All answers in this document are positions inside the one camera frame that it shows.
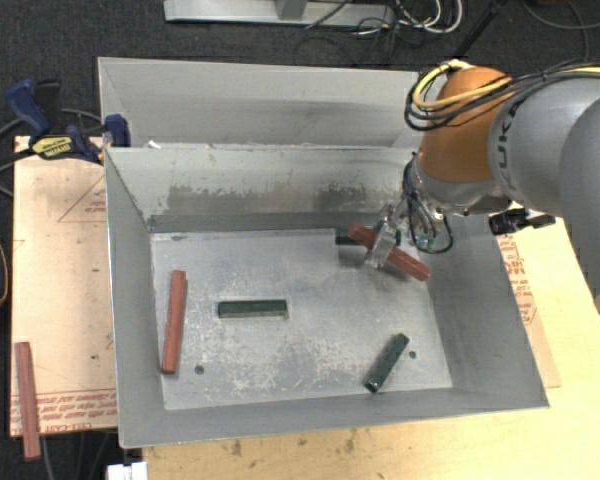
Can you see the red-brown block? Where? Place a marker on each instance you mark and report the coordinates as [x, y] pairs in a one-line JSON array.
[[28, 403], [410, 264], [175, 320]]

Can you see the grey metal bin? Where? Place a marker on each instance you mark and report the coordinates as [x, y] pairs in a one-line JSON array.
[[290, 268]]

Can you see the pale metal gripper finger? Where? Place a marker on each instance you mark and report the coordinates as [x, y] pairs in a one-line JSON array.
[[387, 229], [381, 254]]

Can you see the dark green flat block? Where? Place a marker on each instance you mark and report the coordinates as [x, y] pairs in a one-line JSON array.
[[252, 309], [345, 239], [387, 363]]

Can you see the brown cardboard board, red print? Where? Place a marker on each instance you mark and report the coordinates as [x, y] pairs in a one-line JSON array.
[[62, 268]]

